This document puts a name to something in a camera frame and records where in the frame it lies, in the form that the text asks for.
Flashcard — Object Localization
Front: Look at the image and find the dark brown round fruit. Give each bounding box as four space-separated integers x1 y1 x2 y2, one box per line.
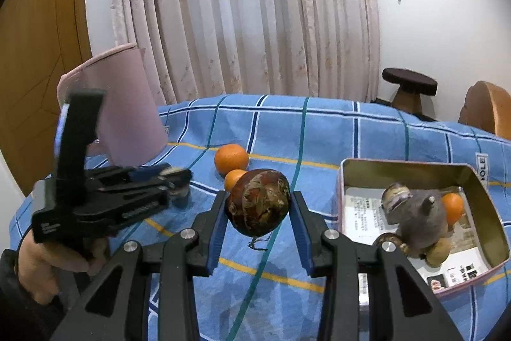
373 232 410 256

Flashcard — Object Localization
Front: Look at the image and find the pink plastic pitcher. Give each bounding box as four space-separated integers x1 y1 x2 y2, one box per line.
56 43 168 168

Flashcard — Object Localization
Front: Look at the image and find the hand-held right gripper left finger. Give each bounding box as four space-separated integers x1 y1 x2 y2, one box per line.
50 190 229 341

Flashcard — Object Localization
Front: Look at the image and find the person's left hand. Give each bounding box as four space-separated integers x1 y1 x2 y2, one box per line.
18 233 110 304

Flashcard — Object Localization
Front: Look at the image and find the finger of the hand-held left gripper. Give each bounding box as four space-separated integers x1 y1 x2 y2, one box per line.
98 181 190 208
86 163 193 187

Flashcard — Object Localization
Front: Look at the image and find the blue plaid cloth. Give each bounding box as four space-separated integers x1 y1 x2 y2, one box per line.
8 93 511 341

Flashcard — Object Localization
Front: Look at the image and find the person's left forearm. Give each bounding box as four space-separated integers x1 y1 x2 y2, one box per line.
0 249 66 341

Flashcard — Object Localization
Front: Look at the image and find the brown leather armchair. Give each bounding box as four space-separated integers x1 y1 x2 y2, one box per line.
458 81 511 140

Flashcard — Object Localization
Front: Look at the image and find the pink embroidered curtain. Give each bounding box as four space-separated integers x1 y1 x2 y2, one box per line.
108 0 380 106

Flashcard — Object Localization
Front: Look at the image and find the tan oval fruit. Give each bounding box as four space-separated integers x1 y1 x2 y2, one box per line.
425 239 452 267

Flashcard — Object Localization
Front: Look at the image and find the dark round stool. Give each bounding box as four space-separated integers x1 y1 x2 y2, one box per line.
381 67 438 114

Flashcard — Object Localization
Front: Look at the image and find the large orange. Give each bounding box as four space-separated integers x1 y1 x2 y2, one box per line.
214 143 249 178

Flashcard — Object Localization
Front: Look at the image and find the small orange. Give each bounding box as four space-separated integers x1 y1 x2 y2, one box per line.
441 192 466 226
224 169 248 193

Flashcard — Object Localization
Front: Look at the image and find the purple grey sweet potato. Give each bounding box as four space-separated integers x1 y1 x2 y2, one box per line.
381 183 450 258

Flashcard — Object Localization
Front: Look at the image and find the printed paper sheet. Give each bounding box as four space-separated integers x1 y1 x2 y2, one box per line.
343 185 492 291

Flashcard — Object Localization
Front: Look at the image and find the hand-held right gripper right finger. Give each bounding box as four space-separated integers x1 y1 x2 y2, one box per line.
290 191 466 341

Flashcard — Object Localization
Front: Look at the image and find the pink metal tin box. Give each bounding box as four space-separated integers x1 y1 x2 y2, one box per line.
333 157 511 299

